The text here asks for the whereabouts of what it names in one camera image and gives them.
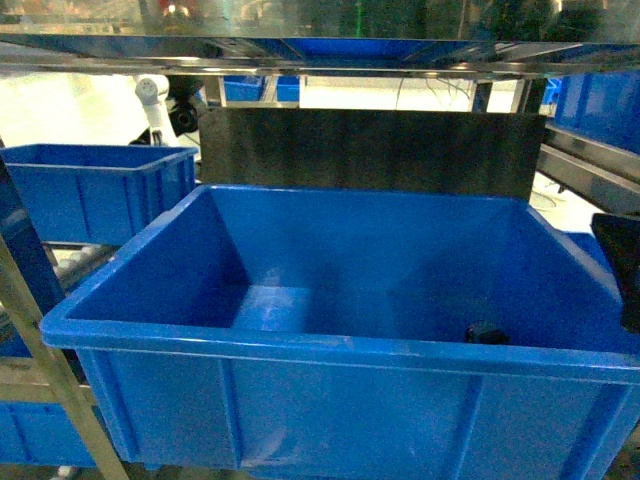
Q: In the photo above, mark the green mushroom push button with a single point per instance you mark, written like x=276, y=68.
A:
x=486, y=333

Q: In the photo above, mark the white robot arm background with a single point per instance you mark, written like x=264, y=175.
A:
x=152, y=92

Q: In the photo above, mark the dark back panel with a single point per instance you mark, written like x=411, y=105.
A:
x=435, y=152

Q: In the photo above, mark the large blue target bin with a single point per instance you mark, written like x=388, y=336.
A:
x=319, y=334

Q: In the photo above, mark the blue bin middle left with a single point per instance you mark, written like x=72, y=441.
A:
x=98, y=194

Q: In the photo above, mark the blue bin bottom left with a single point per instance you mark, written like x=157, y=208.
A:
x=40, y=434

